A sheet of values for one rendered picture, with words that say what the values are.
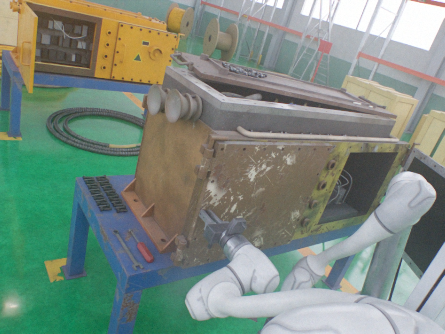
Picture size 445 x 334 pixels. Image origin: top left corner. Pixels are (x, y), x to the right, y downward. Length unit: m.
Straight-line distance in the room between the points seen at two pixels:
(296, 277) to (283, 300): 0.55
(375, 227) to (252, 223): 0.55
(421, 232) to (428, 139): 4.39
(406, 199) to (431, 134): 5.30
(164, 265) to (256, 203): 0.46
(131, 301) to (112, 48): 2.84
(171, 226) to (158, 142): 0.39
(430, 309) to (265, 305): 0.36
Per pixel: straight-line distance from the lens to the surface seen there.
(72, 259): 2.27
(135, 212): 1.78
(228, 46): 12.05
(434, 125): 6.51
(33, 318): 2.17
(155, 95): 1.54
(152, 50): 4.00
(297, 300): 0.89
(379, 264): 1.52
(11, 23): 6.92
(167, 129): 1.60
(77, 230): 2.15
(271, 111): 1.46
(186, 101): 1.36
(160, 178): 1.67
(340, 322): 0.59
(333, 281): 2.91
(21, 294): 2.28
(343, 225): 2.29
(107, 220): 1.74
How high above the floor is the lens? 1.64
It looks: 24 degrees down
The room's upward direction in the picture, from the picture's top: 18 degrees clockwise
